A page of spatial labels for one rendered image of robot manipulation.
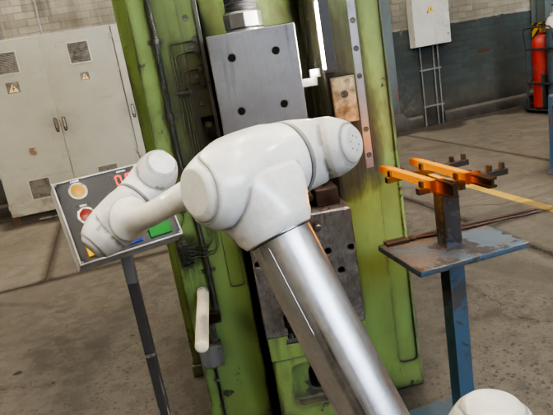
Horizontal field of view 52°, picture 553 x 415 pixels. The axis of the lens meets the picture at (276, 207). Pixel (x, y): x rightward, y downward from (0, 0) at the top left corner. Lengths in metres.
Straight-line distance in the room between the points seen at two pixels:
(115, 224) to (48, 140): 5.92
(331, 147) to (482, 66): 8.82
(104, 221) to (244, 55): 0.88
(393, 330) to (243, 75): 1.23
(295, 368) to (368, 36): 1.29
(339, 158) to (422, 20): 8.05
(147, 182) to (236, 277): 0.98
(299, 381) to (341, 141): 1.53
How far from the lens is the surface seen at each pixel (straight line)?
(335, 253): 2.07
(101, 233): 1.33
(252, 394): 2.51
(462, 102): 9.52
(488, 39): 9.77
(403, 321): 2.50
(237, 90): 1.98
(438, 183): 1.74
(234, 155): 0.83
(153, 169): 1.36
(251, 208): 0.82
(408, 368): 2.60
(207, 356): 2.35
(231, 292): 2.29
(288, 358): 2.22
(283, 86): 1.99
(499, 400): 1.06
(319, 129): 0.94
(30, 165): 7.27
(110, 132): 7.19
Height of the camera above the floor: 1.48
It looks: 15 degrees down
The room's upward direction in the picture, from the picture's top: 10 degrees counter-clockwise
